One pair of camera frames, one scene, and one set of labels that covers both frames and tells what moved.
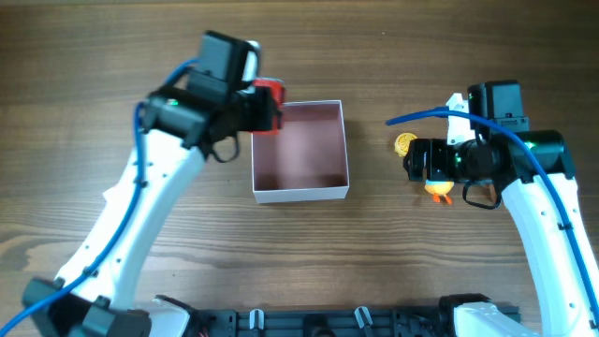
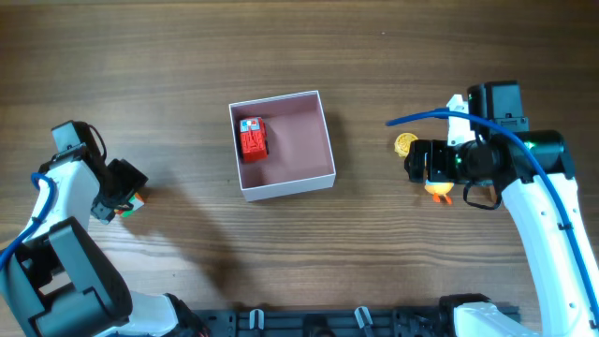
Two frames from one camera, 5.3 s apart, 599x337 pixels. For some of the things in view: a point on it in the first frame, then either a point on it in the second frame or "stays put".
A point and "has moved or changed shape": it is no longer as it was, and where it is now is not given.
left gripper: (260, 117) to (134, 180)
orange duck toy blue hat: (440, 188) stays put
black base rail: (321, 322) stays put
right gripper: (434, 149) stays put
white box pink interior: (307, 160) has moved or changed shape
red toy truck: (278, 89) to (254, 139)
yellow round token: (401, 143) stays put
